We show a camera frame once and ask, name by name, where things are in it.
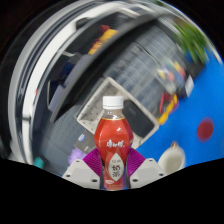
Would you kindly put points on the green potted plant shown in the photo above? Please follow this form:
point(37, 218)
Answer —
point(193, 41)

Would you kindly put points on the black rectangular case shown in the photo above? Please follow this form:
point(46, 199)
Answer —
point(140, 119)

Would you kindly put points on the yellow multimeter red leads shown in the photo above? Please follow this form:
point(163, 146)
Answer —
point(168, 110)

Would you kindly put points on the black box white label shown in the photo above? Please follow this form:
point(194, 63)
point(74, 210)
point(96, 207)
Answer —
point(187, 86)

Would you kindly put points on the white perforated tray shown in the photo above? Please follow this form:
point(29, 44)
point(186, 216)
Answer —
point(95, 108)

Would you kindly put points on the flat round red coaster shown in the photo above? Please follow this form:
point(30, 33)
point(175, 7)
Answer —
point(205, 130)

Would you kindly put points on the red drink bottle white cap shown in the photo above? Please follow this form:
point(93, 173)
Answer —
point(114, 136)

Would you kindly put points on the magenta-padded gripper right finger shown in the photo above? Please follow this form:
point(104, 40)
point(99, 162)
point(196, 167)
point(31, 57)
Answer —
point(146, 171)

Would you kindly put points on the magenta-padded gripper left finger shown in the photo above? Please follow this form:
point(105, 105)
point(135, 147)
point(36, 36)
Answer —
point(80, 171)

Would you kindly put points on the dark grey upright box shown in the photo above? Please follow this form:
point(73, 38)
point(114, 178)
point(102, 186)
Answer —
point(85, 141)

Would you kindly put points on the yellow tool red leads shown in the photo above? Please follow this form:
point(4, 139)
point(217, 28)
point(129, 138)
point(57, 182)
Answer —
point(103, 40)

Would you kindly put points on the clear box colourful parts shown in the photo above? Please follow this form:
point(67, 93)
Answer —
point(171, 75)

